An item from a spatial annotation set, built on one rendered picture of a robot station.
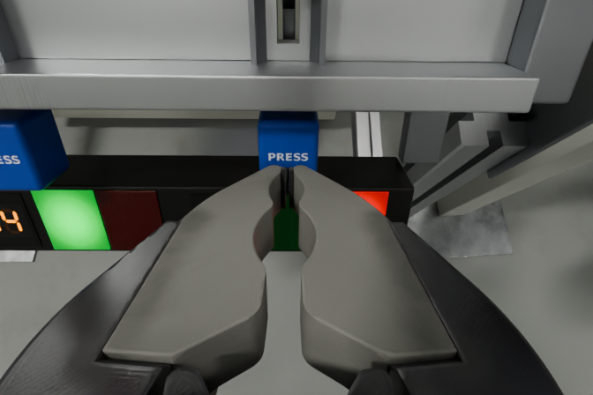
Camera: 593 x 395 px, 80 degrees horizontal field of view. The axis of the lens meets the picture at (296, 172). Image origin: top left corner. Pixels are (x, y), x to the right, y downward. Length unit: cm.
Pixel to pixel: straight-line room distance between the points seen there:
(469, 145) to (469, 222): 70
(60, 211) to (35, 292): 80
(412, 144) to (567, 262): 87
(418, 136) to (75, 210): 17
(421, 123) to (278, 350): 71
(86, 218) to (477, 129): 22
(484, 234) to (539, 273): 15
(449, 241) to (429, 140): 71
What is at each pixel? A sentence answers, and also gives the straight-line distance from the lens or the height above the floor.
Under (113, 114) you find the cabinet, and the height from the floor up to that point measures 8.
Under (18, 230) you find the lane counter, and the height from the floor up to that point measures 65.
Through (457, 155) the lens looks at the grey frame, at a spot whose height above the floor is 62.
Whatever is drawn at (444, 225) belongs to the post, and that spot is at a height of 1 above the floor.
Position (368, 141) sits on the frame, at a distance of 58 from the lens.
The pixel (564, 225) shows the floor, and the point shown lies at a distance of 106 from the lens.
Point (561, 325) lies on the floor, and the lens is 102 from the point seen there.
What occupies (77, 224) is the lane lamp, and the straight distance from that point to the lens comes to 21.
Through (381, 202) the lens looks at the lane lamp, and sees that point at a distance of 18.
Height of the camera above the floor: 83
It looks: 72 degrees down
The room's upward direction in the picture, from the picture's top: 2 degrees clockwise
